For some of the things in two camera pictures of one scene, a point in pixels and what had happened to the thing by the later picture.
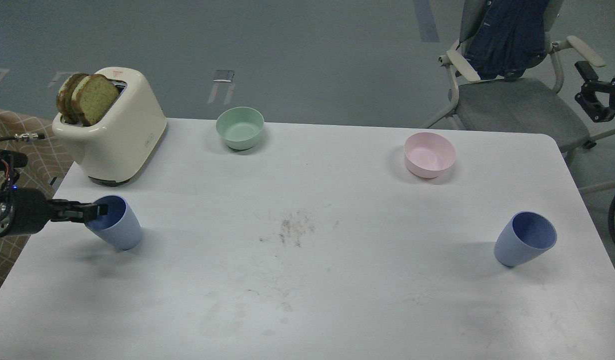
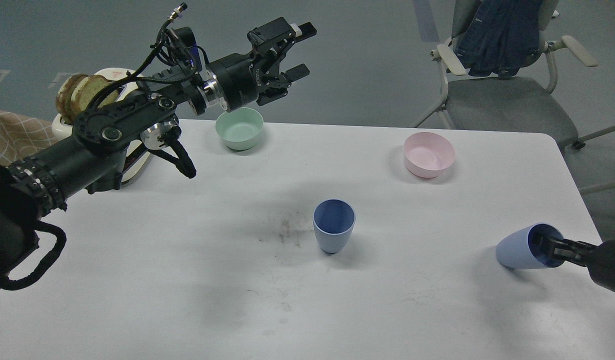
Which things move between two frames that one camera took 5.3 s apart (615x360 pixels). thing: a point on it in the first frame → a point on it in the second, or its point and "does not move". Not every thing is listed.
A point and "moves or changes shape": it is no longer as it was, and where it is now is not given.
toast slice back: [64, 98] does not move
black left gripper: [31, 210] → [236, 78]
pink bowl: [426, 154] does not move
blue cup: [526, 235] moves or changes shape
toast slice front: [93, 96] does not move
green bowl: [240, 126] does not move
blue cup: [120, 227] → [333, 220]
